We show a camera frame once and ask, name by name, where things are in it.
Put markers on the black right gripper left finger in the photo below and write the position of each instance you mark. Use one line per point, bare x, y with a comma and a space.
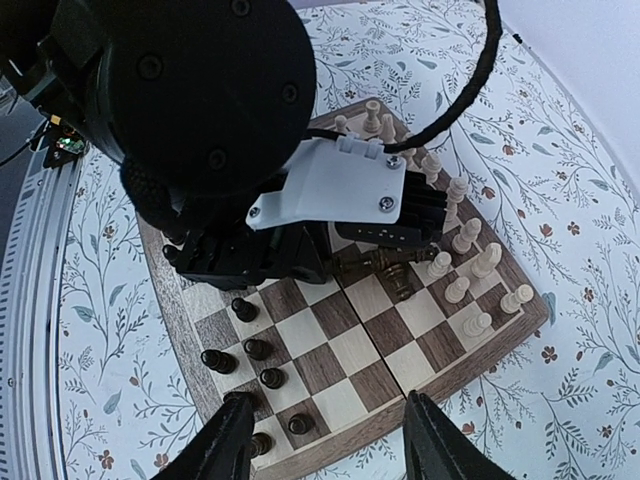
221, 449

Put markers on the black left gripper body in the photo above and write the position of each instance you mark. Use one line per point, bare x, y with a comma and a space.
201, 103

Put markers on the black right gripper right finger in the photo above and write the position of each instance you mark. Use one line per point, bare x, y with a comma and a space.
436, 449

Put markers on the dark chess piece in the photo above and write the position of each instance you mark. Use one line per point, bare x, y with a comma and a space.
300, 424
261, 443
244, 311
257, 349
272, 378

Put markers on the dark chess piece corner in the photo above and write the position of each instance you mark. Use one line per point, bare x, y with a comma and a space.
219, 361

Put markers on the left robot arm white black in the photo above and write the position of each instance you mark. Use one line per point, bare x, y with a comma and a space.
20, 50

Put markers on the wooden chess board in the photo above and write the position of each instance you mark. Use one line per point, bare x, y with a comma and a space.
348, 364

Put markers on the pile of dark chess pieces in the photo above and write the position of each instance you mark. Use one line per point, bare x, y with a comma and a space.
391, 263

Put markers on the row of white chess pieces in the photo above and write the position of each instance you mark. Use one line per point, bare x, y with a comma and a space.
459, 307

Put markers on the floral patterned table mat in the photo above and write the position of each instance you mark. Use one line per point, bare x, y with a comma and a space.
563, 406

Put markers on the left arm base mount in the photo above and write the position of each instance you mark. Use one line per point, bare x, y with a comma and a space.
63, 143

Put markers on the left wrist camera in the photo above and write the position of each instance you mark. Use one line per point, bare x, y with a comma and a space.
369, 195

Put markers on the front aluminium slotted rail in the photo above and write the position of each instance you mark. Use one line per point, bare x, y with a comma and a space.
31, 282

